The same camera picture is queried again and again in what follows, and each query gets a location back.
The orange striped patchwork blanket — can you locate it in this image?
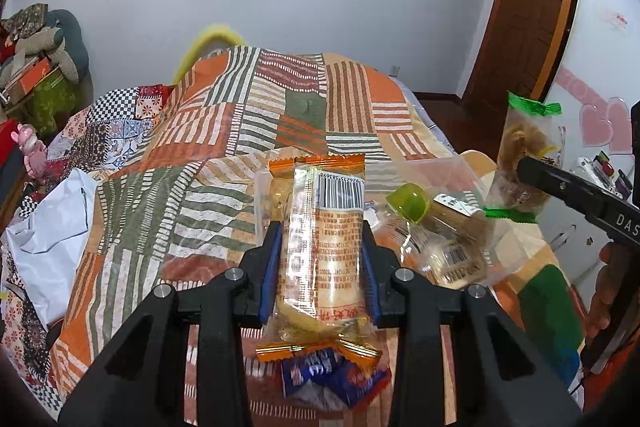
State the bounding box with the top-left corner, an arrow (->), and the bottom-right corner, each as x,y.
45,47 -> 586,427

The pink bunny toy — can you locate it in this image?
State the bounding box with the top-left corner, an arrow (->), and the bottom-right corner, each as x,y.
11,123 -> 48,180

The orange cardboard box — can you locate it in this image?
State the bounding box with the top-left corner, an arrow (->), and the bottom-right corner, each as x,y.
0,57 -> 53,102

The patterned cloth bag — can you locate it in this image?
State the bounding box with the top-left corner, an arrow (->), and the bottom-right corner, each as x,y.
0,4 -> 51,42

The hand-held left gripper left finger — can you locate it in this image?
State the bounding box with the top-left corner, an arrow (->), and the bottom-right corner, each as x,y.
57,221 -> 283,427

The orange-edged clear cake packet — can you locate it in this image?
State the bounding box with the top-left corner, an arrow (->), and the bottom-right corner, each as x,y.
255,152 -> 383,363

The red box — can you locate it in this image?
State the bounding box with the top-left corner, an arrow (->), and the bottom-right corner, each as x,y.
0,119 -> 21,188

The clear plastic container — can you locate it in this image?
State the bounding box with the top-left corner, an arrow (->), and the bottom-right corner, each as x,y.
365,152 -> 501,293

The green-sealed pastry packet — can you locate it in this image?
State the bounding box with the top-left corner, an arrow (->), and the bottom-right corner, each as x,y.
482,91 -> 563,225

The small pink heart decal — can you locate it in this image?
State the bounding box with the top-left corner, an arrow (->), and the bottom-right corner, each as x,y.
580,102 -> 615,148

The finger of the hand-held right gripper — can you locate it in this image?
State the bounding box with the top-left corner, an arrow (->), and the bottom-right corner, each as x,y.
516,156 -> 616,228

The yellow hoop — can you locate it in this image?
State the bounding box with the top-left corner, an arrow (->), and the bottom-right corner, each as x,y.
172,24 -> 248,85

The wooden room door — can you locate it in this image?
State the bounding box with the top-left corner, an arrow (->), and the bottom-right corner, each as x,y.
460,0 -> 571,108

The person's right hand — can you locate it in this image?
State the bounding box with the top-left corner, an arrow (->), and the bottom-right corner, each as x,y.
586,242 -> 623,340

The white nightstand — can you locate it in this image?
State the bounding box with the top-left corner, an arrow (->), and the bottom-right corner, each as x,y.
545,147 -> 636,288

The white plastic bag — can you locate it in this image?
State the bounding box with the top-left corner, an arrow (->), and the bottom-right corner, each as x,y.
5,167 -> 101,328

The red and white sticker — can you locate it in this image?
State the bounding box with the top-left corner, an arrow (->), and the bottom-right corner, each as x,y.
602,9 -> 633,32

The large pink heart decal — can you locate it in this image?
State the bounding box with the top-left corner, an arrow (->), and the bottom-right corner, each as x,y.
607,97 -> 636,152

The checkered patchwork quilt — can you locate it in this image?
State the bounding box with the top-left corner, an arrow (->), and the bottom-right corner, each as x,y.
0,84 -> 176,388

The green snack cup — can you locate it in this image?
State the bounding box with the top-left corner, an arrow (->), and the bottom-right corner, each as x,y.
387,183 -> 432,224

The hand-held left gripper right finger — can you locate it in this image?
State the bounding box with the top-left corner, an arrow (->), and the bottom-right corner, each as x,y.
361,222 -> 583,427

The green patterned bag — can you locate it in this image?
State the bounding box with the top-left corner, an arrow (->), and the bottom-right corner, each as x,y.
20,69 -> 81,138

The clear brown cake packet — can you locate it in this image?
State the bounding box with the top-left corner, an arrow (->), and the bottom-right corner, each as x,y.
425,192 -> 496,258

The blue snack packet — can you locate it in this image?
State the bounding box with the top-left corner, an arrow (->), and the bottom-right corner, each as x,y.
280,347 -> 391,408

